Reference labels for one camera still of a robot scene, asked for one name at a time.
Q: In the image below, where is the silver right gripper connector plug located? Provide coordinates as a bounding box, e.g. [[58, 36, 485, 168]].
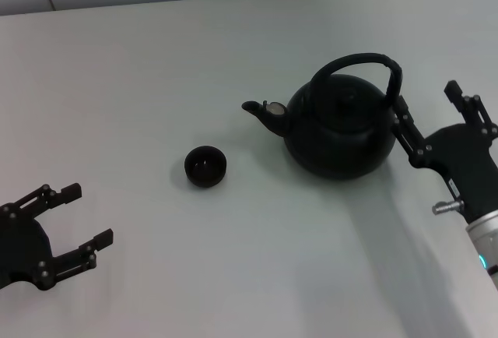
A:
[[431, 200, 464, 217]]

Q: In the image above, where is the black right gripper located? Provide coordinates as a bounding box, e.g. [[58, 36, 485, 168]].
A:
[[391, 79, 498, 224]]

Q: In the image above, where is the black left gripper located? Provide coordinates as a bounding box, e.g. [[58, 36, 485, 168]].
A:
[[0, 182, 114, 291]]

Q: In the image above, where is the small black teacup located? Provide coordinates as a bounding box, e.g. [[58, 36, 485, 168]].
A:
[[184, 145, 229, 189]]

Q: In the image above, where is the black round teapot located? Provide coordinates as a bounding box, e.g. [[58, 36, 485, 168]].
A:
[[241, 52, 403, 180]]

